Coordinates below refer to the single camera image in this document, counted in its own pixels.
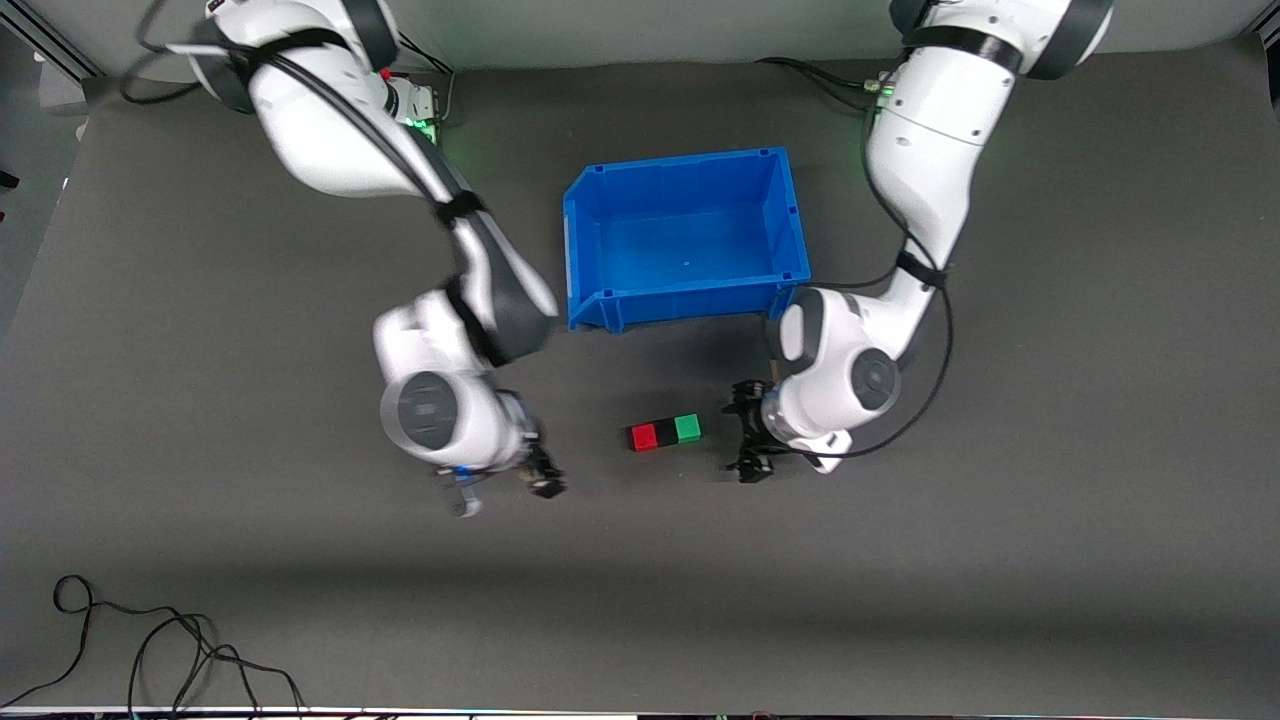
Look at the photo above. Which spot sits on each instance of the small green cube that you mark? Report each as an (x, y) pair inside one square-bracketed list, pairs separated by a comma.
[(688, 428)]

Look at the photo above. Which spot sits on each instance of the aluminium frame profile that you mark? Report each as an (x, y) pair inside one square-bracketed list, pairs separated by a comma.
[(50, 40), (1272, 45)]

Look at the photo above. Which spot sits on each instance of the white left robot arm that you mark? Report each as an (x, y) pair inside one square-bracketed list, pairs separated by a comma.
[(930, 150)]

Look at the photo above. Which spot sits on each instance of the left arm base connector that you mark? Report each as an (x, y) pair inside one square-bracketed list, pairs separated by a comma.
[(880, 88)]

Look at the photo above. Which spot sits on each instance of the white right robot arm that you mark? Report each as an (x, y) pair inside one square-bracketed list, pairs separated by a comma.
[(320, 140)]

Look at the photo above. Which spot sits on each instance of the small black cube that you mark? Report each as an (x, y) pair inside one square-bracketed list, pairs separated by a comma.
[(666, 432)]

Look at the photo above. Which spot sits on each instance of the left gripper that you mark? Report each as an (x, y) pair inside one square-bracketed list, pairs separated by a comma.
[(748, 432)]

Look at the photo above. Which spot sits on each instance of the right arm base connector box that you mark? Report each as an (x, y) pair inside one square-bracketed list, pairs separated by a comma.
[(420, 103)]

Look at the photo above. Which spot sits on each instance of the small red cube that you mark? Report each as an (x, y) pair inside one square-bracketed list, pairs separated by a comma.
[(643, 438)]

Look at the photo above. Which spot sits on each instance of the small black edge object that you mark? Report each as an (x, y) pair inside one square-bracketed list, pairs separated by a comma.
[(7, 180)]

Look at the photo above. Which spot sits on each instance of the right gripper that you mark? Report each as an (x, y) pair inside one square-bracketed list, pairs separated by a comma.
[(537, 466)]

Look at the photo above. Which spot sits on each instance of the blue plastic storage bin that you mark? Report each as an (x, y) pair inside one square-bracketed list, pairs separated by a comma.
[(690, 240)]

